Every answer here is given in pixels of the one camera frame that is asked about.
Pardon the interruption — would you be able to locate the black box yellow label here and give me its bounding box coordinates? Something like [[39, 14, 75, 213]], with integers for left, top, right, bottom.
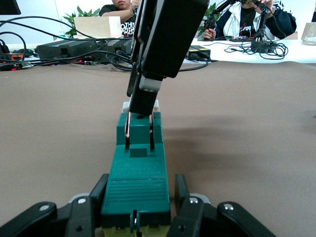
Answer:
[[186, 44, 212, 61]]

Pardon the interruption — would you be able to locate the pale wooden box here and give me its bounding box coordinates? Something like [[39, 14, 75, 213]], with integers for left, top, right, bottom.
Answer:
[[301, 21, 316, 46]]

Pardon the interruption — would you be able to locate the person in black t-shirt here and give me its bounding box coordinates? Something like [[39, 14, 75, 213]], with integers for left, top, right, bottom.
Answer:
[[99, 0, 139, 38]]

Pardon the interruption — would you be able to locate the short black power supply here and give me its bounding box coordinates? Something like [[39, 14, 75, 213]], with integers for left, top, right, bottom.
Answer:
[[105, 38, 135, 64]]

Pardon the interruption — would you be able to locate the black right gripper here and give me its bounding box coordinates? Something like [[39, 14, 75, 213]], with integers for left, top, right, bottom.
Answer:
[[127, 0, 210, 117]]

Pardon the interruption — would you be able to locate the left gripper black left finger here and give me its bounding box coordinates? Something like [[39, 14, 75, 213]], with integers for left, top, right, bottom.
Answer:
[[0, 173, 110, 237]]

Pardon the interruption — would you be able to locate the long black power supply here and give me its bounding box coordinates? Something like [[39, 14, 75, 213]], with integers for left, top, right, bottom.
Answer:
[[36, 39, 101, 60]]

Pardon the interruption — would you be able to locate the black monitor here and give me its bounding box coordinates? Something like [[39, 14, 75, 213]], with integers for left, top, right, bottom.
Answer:
[[0, 0, 22, 16]]

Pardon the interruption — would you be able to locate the green load switch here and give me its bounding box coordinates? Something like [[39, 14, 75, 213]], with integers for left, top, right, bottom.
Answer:
[[100, 100, 173, 237]]

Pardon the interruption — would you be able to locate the cardboard box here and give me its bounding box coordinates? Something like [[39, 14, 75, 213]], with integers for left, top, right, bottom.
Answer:
[[73, 16, 122, 40]]

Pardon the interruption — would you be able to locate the person in white jacket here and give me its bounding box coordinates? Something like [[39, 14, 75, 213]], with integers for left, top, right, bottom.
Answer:
[[202, 0, 297, 41]]

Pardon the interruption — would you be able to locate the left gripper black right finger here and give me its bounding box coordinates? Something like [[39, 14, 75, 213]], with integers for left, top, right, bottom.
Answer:
[[167, 174, 278, 237]]

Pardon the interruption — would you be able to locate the green potted plant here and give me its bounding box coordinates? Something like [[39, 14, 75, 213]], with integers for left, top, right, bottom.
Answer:
[[197, 2, 218, 33], [61, 6, 101, 38]]

